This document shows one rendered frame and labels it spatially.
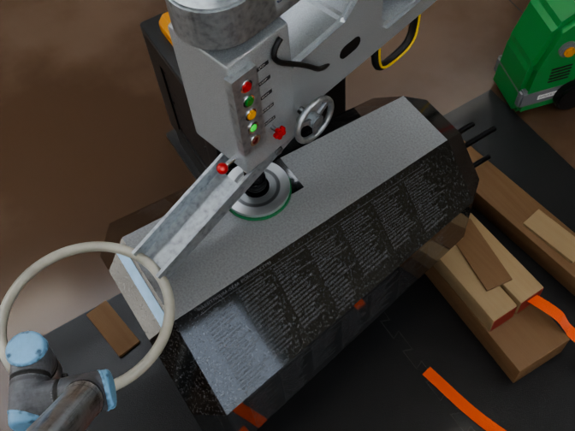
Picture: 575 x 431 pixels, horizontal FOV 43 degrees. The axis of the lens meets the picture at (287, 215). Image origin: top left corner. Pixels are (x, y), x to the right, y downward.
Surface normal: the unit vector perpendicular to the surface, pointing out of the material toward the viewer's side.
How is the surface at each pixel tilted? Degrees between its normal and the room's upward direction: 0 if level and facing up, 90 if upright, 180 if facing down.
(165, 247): 15
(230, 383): 45
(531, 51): 72
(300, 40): 4
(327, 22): 4
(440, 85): 0
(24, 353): 8
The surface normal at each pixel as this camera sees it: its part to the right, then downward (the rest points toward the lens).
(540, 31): -0.93, 0.10
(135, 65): -0.07, -0.53
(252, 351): 0.37, 0.10
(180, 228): -0.25, -0.34
